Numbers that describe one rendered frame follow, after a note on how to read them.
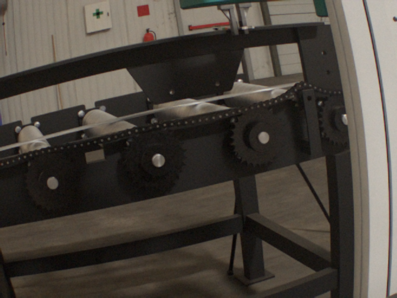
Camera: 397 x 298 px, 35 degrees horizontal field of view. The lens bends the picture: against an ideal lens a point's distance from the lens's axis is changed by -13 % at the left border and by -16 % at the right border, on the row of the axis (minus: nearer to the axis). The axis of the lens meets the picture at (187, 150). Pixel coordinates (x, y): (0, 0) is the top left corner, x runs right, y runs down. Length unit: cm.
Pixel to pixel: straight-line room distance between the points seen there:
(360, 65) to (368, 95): 4
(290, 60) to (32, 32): 461
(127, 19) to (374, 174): 1035
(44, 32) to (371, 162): 1017
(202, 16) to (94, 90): 216
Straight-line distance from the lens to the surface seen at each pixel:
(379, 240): 90
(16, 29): 1088
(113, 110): 283
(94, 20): 1086
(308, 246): 252
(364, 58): 84
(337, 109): 204
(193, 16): 1136
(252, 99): 260
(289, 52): 1199
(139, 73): 190
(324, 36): 210
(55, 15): 1094
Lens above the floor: 121
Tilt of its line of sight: 11 degrees down
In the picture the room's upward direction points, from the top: 9 degrees counter-clockwise
